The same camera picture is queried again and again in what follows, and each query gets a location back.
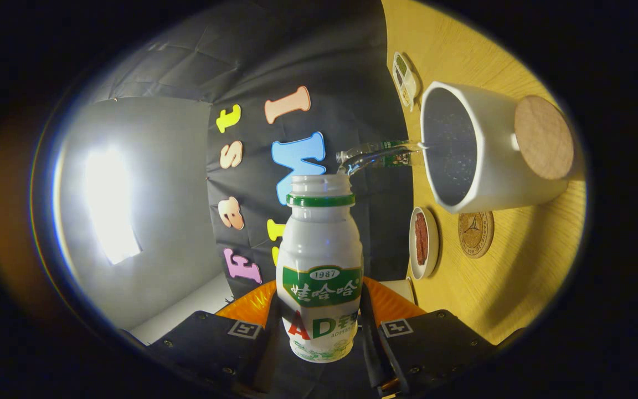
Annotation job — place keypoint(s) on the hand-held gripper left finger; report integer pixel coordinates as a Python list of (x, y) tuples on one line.
[(202, 338)]

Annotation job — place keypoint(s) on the ceiling light panel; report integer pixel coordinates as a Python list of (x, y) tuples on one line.
[(111, 205)]

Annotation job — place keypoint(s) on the round cork coaster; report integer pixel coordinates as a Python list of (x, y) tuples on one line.
[(476, 234)]

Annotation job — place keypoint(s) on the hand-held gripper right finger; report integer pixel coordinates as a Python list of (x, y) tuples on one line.
[(435, 343)]

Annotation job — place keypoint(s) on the white round plate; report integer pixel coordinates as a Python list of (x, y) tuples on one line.
[(432, 244)]

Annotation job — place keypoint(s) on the white divided dish with beans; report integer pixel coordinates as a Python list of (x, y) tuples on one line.
[(410, 83)]

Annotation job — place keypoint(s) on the clear plastic water bottle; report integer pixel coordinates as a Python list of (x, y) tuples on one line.
[(374, 151)]

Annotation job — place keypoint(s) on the white juice bottle green label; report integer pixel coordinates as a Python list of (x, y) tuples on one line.
[(319, 244)]

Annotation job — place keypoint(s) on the black backdrop cloth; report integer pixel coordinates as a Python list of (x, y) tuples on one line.
[(186, 55)]

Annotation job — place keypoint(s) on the red sausage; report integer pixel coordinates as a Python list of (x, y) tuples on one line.
[(425, 238), (418, 238)]

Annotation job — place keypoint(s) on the wooden table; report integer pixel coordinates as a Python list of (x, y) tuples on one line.
[(518, 277)]

